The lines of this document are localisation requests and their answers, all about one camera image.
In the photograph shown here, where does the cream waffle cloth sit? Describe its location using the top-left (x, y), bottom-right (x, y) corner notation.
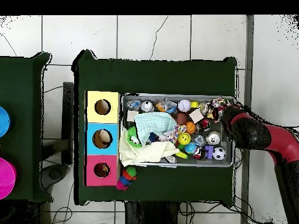
top-left (119, 129), bottom-right (180, 167)

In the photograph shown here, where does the colourful knotted cloth ball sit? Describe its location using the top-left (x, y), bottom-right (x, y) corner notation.
top-left (210, 96), bottom-right (234, 122)
top-left (161, 124), bottom-right (187, 144)

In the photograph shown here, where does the black chair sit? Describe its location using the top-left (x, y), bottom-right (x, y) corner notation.
top-left (61, 81), bottom-right (75, 165)

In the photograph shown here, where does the multicolour fuzzy caterpillar toy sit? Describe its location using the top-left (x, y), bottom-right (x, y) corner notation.
top-left (115, 166), bottom-right (138, 191)

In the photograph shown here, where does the light blue waffle cloth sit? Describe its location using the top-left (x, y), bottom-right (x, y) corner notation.
top-left (134, 111), bottom-right (178, 145)

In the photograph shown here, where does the pink bowl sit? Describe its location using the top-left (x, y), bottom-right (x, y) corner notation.
top-left (0, 157), bottom-right (17, 200)

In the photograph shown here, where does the brown toy football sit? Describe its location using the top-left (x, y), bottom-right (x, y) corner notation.
top-left (176, 112), bottom-right (189, 125)

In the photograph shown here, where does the dark green table cloth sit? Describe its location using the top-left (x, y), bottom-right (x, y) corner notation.
top-left (71, 50), bottom-right (239, 206)

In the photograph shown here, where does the green spiky ball with eyes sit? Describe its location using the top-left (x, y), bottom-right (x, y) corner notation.
top-left (126, 126), bottom-right (143, 149)

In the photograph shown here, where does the blue bowl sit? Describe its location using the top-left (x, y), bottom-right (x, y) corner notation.
top-left (0, 106), bottom-right (12, 138)

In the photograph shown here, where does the black and white soccer ball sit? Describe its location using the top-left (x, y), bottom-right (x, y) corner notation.
top-left (212, 146), bottom-right (227, 161)

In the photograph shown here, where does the dark green side table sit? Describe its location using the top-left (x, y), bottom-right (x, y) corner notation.
top-left (0, 52), bottom-right (53, 202)

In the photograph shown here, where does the crushed soda can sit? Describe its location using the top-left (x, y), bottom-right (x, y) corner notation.
top-left (206, 131), bottom-right (221, 145)

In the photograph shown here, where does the yellow smiley ball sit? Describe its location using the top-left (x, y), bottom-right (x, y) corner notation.
top-left (178, 132), bottom-right (192, 145)

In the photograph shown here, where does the shallow clear mesh bin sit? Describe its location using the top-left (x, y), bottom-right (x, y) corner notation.
top-left (119, 92), bottom-right (236, 168)

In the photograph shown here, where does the white baseball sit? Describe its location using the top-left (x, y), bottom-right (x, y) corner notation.
top-left (178, 99), bottom-right (192, 113)

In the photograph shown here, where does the orange toy basketball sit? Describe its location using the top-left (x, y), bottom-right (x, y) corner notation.
top-left (185, 121), bottom-right (197, 135)

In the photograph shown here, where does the blue globe ball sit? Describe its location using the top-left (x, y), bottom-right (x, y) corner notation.
top-left (184, 142), bottom-right (198, 155)

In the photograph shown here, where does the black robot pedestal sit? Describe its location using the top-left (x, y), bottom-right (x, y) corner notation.
top-left (124, 201), bottom-right (179, 224)

